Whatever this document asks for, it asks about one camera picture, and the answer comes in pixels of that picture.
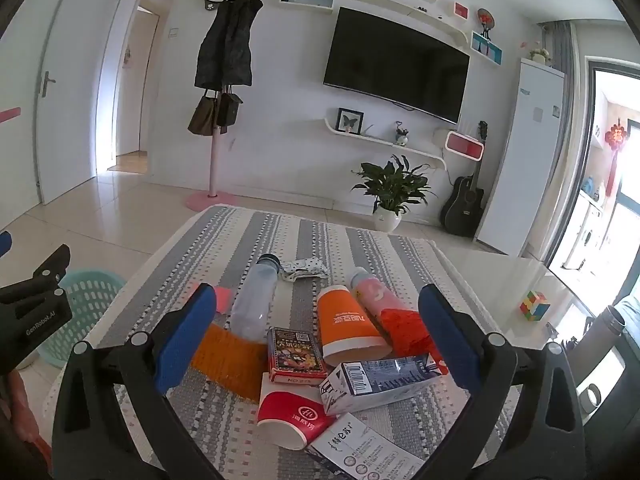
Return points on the white curved wall shelf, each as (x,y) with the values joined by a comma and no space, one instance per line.
(438,161)

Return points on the black acoustic guitar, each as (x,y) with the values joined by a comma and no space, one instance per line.
(462,211)

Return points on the dark playing card box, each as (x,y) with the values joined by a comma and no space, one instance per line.
(294,358)

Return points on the orange paper cup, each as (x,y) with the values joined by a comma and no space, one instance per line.
(346,332)

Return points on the red orange crinkled wrapper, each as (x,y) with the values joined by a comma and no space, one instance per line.
(408,335)

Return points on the colourful rubik's cube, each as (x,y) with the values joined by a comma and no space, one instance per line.
(534,306)

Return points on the clear plastic water bottle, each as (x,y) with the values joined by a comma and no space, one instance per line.
(249,314)

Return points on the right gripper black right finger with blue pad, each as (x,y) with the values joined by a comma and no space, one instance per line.
(544,440)

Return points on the red white wall box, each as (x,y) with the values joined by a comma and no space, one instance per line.
(464,146)

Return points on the green potted plant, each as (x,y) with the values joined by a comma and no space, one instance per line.
(394,187)

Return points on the red paper cup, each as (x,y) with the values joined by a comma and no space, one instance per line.
(291,416)

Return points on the black hanging jacket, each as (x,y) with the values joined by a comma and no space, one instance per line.
(224,58)

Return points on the black flat screen television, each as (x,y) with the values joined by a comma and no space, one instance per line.
(396,63)

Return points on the blue white milk carton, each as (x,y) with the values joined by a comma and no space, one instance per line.
(358,386)

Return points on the white door with handle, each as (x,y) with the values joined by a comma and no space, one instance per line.
(65,130)

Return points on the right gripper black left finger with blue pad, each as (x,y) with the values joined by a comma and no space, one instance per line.
(91,439)

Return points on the small pink paper piece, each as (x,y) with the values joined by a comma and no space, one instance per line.
(223,299)

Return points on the teal plastic laundry basket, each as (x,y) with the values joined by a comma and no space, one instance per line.
(89,292)

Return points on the red chinese knot ornament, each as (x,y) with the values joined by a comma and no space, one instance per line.
(615,139)

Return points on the person's left hand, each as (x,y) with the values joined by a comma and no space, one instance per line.
(23,419)

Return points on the polka dot wrapper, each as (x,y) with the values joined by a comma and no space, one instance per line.
(300,269)

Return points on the butterfly picture frame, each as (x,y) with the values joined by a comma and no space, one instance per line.
(349,121)

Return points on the brown hanging bag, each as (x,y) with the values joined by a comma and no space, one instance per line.
(215,111)

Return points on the pink printed bottle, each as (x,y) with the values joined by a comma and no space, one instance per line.
(370,292)

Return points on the white refrigerator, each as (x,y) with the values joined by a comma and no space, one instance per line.
(527,160)

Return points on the pink coat rack stand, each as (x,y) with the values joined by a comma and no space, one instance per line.
(213,195)

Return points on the grey steel thermos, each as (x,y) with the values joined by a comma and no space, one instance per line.
(595,344)

